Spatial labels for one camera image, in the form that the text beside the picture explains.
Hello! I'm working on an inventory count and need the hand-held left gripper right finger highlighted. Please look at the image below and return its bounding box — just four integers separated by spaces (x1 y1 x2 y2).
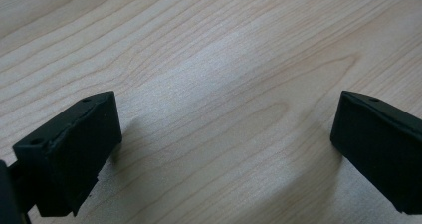
329 90 422 216

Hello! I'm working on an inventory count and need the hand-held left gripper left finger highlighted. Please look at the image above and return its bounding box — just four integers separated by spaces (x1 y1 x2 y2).
12 91 123 218

